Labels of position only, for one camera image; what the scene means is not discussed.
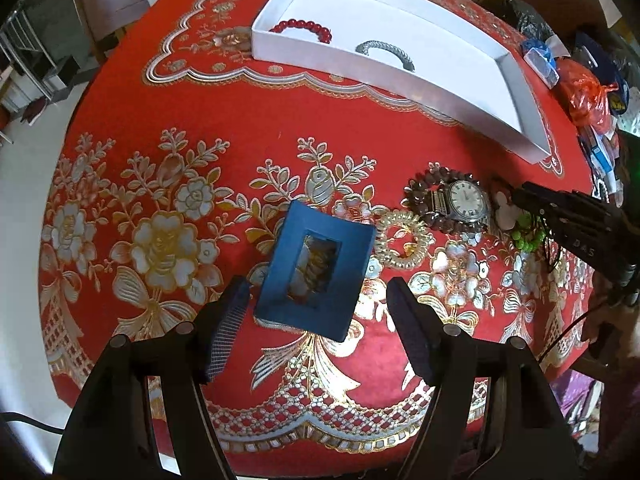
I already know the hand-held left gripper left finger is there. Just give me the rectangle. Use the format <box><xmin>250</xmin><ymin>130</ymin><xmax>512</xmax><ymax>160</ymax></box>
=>
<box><xmin>52</xmin><ymin>275</ymin><xmax>251</xmax><ymax>480</ymax></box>

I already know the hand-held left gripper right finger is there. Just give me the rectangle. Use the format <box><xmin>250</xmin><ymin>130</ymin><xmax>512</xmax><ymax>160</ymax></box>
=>
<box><xmin>386</xmin><ymin>277</ymin><xmax>586</xmax><ymax>480</ymax></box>

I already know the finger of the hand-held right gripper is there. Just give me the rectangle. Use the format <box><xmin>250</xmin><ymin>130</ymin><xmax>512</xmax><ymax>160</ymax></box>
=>
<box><xmin>514</xmin><ymin>183</ymin><xmax>611</xmax><ymax>221</ymax></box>
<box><xmin>542</xmin><ymin>220</ymin><xmax>626</xmax><ymax>276</ymax></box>

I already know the green bead bracelet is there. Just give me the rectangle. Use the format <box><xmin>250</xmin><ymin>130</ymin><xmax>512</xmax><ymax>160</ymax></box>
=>
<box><xmin>510</xmin><ymin>212</ymin><xmax>548</xmax><ymax>253</ymax></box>

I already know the flower hair tie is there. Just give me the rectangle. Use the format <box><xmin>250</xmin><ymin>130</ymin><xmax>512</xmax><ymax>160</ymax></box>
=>
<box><xmin>487</xmin><ymin>177</ymin><xmax>523</xmax><ymax>241</ymax></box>

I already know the blue hair claw clip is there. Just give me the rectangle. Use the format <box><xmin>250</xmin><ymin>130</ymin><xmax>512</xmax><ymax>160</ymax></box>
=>
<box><xmin>252</xmin><ymin>200</ymin><xmax>377</xmax><ymax>343</ymax></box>

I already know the silver wristwatch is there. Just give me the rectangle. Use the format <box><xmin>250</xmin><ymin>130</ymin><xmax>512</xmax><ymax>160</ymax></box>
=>
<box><xmin>422</xmin><ymin>177</ymin><xmax>493</xmax><ymax>233</ymax></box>

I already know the brown bead bracelet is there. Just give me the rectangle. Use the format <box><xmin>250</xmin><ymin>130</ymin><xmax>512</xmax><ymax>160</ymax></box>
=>
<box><xmin>402</xmin><ymin>162</ymin><xmax>496</xmax><ymax>236</ymax></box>

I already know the white cardboard box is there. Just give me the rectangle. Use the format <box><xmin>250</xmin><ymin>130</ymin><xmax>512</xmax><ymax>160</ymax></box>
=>
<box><xmin>250</xmin><ymin>0</ymin><xmax>553</xmax><ymax>166</ymax></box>

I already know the blue box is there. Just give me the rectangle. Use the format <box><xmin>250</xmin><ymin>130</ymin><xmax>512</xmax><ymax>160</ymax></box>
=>
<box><xmin>585</xmin><ymin>130</ymin><xmax>616</xmax><ymax>173</ymax></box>

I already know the orange plastic bag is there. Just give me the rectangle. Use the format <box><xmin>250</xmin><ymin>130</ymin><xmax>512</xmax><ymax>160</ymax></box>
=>
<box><xmin>557</xmin><ymin>57</ymin><xmax>618</xmax><ymax>128</ymax></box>

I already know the blue tissue pack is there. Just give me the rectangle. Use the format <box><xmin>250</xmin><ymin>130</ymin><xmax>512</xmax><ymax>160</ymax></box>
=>
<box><xmin>522</xmin><ymin>35</ymin><xmax>561</xmax><ymax>86</ymax></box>

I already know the dark blue bag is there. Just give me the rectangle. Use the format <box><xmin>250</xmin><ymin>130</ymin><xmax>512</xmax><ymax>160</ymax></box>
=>
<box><xmin>575</xmin><ymin>30</ymin><xmax>631</xmax><ymax>116</ymax></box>

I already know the black plastic bag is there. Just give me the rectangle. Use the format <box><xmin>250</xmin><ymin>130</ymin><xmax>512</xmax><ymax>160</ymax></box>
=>
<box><xmin>500</xmin><ymin>0</ymin><xmax>556</xmax><ymax>43</ymax></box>

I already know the red floral tablecloth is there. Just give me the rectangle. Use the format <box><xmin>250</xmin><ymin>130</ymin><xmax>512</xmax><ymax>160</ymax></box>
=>
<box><xmin>37</xmin><ymin>0</ymin><xmax>621</xmax><ymax>476</ymax></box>

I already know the metal railing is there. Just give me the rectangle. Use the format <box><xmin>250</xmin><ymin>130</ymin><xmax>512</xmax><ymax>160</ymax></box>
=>
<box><xmin>0</xmin><ymin>0</ymin><xmax>56</xmax><ymax>126</ymax></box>

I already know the black cable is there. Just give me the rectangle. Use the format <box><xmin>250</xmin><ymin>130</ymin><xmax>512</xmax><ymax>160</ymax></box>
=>
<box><xmin>540</xmin><ymin>302</ymin><xmax>603</xmax><ymax>363</ymax></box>
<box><xmin>0</xmin><ymin>411</ymin><xmax>66</xmax><ymax>435</ymax></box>

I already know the silver braided bracelet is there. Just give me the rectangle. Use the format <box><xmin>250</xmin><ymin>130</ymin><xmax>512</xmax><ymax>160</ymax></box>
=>
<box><xmin>355</xmin><ymin>40</ymin><xmax>416</xmax><ymax>73</ymax></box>

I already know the red bead bracelet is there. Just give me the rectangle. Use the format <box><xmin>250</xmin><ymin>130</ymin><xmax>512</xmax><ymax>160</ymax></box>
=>
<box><xmin>270</xmin><ymin>18</ymin><xmax>333</xmax><ymax>45</ymax></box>

